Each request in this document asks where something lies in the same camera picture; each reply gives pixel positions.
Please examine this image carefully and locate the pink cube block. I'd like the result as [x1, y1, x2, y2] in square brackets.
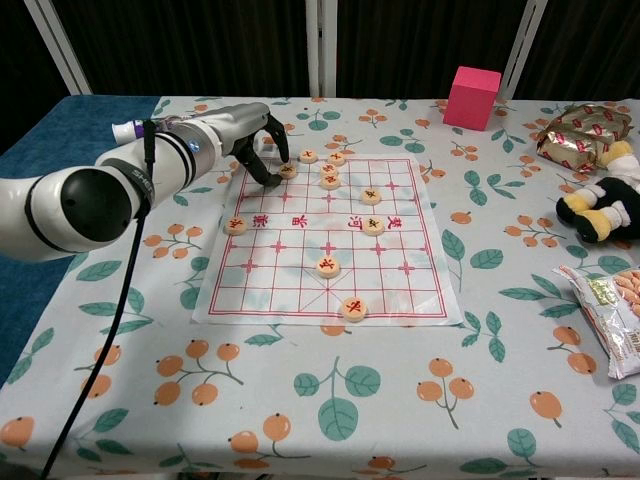
[442, 65, 503, 132]

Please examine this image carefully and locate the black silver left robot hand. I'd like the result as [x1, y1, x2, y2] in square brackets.
[219, 102, 290, 190]

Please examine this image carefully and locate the black white plush doll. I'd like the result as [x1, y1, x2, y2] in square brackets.
[556, 140, 640, 245]

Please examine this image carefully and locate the gold foil snack package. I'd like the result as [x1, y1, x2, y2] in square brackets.
[536, 103, 634, 174]

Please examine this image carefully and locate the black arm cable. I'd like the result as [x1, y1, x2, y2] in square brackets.
[39, 118, 157, 480]

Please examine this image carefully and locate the blue fabric table cover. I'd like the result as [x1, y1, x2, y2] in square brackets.
[0, 94, 162, 387]

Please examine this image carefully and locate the white red xiangqi board sheet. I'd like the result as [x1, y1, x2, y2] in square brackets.
[191, 152, 464, 327]

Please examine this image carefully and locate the white partition frame post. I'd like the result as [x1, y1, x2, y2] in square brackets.
[499, 0, 549, 101]
[304, 0, 337, 99]
[24, 0, 94, 96]

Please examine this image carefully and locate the peanut snack bag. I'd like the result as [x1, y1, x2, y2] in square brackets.
[552, 264, 640, 381]

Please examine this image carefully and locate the purple white toothpaste tube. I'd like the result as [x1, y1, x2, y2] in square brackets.
[110, 117, 176, 146]

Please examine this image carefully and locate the floral print tablecloth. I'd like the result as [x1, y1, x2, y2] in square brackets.
[0, 94, 640, 480]

